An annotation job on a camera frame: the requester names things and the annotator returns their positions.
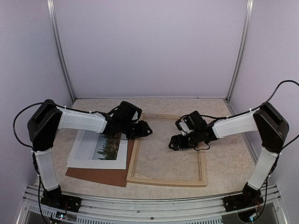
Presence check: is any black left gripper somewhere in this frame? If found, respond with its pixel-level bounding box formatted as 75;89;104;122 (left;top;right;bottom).
120;120;153;140

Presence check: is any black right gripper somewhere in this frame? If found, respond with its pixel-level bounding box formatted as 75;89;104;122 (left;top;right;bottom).
168;129;201;151

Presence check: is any light wooden picture frame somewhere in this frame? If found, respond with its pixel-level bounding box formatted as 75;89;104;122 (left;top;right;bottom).
127;113;207;188

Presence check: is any landscape photo white border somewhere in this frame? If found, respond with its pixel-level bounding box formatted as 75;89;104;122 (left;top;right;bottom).
67;131;128;170

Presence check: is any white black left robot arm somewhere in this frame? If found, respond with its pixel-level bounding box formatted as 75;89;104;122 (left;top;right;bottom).
27;99;153;209

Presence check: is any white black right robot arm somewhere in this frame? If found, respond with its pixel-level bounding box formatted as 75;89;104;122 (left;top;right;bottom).
168;102;289;210

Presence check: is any brown hardboard backing panel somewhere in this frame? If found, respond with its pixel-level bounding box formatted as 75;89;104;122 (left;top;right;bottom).
65;137;135;188

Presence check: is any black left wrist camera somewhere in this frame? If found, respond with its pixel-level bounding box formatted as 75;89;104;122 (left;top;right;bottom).
113;101;142;122

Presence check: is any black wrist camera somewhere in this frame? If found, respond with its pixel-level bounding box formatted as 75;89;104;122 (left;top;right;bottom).
175;111;207;135
113;101;142;122

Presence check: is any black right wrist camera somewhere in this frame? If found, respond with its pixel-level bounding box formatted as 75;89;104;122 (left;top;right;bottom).
175;111;207;135

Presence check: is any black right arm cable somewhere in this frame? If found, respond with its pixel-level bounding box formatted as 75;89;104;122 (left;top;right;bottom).
233;80;299;154

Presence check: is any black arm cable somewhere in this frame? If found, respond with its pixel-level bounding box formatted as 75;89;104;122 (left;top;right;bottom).
233;80;299;154
13;102;68;150

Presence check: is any aluminium front rail base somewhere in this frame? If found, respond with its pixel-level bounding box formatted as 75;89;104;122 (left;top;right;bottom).
15;185;289;224

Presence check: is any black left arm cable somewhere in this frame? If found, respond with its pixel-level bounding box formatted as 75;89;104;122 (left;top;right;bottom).
13;102;68;150

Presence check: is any aluminium enclosure post right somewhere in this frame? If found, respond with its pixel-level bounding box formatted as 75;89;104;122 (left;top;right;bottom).
226;0;254;104

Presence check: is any aluminium enclosure post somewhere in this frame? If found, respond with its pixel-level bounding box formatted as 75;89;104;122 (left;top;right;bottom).
226;0;254;104
47;0;76;104

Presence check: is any aluminium enclosure post left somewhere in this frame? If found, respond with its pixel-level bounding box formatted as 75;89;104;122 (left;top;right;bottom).
47;0;76;104

